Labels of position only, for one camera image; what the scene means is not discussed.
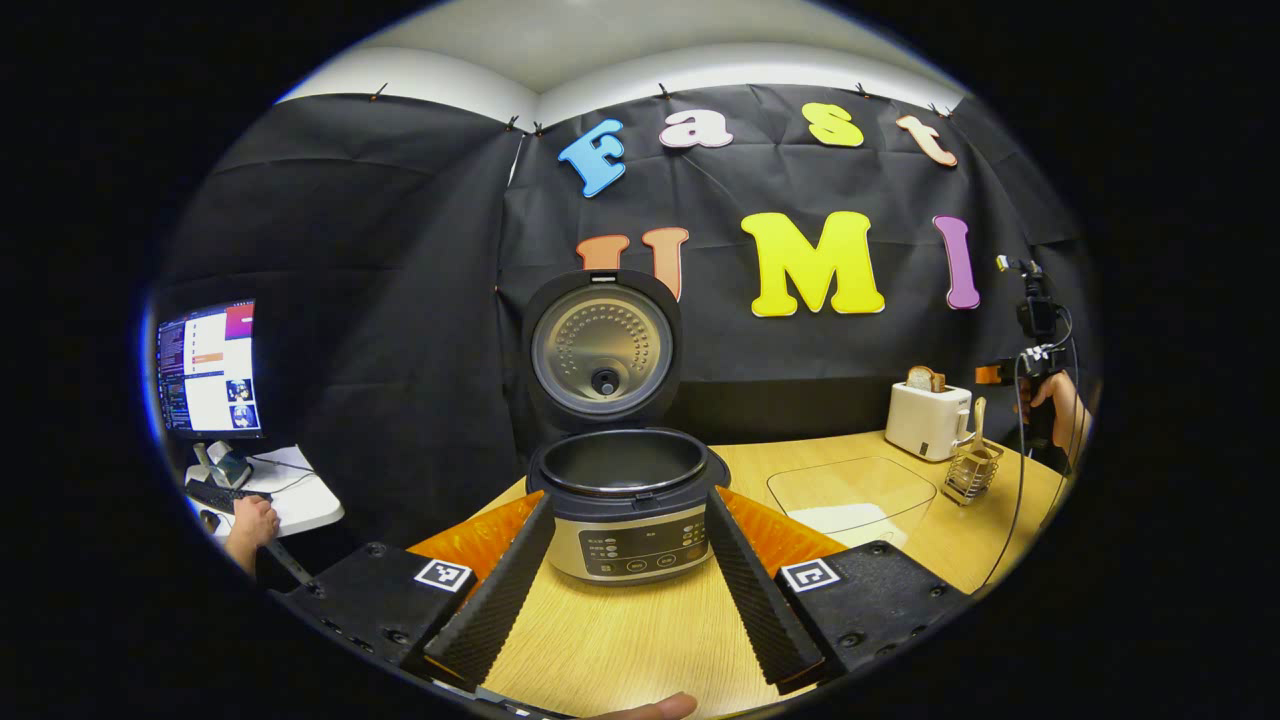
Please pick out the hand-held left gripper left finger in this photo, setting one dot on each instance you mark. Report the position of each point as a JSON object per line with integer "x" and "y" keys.
{"x": 495, "y": 600}

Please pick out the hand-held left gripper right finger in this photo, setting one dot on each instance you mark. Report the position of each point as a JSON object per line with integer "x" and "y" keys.
{"x": 755, "y": 600}

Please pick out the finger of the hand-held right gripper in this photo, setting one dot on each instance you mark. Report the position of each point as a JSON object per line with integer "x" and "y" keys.
{"x": 989, "y": 375}

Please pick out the wooden spoon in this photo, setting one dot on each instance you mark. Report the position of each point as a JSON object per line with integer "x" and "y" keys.
{"x": 978, "y": 420}

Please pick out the black silver rice cooker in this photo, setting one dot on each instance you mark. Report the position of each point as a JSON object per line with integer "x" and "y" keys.
{"x": 640, "y": 555}

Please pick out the toasted bread slice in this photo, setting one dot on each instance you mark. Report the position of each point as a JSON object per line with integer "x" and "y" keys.
{"x": 925, "y": 378}

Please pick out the white toaster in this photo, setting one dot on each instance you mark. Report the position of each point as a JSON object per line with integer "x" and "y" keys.
{"x": 925, "y": 425}

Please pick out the white side table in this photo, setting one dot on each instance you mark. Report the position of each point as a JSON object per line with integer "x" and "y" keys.
{"x": 305, "y": 500}

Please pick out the black computer mouse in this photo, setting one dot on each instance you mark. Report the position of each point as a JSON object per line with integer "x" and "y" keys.
{"x": 208, "y": 520}

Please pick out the black keyboard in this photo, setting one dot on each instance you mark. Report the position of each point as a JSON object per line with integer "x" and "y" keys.
{"x": 215, "y": 497}

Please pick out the black backdrop cloth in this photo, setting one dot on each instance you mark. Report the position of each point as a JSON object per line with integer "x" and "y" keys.
{"x": 400, "y": 300}

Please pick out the computer monitor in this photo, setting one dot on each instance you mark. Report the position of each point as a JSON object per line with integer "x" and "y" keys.
{"x": 215, "y": 370}

